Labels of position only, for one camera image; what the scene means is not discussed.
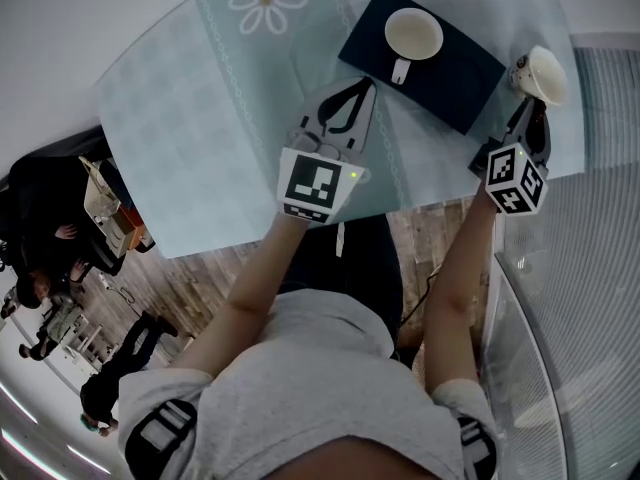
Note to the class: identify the black trousers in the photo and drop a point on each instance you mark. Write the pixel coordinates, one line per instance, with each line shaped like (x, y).
(360, 263)

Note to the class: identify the pale green daisy tablecloth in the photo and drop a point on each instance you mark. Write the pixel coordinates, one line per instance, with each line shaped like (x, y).
(200, 118)

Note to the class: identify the person's left forearm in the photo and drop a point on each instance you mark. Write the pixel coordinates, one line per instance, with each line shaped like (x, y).
(255, 288)

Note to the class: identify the patterned white cup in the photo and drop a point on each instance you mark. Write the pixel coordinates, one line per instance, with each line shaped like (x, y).
(547, 73)

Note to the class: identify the dark blue tray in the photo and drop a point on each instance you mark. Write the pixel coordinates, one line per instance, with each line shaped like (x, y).
(465, 85)

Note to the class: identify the plain white cup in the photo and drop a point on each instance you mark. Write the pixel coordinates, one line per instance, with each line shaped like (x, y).
(413, 33)

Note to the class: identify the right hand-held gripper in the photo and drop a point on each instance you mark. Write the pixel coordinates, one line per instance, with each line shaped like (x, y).
(517, 178)

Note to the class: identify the person's right forearm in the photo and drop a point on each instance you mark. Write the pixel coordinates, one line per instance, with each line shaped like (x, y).
(455, 293)

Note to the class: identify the grey t-shirt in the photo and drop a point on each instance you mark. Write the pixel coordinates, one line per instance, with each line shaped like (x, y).
(310, 378)

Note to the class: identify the white rack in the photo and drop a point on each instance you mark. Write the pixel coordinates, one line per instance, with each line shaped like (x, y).
(82, 340)

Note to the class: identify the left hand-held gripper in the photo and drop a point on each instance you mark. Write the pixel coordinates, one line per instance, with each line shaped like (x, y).
(310, 183)

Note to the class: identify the beige and orange crate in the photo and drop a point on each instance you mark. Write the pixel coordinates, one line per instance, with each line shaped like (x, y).
(112, 208)

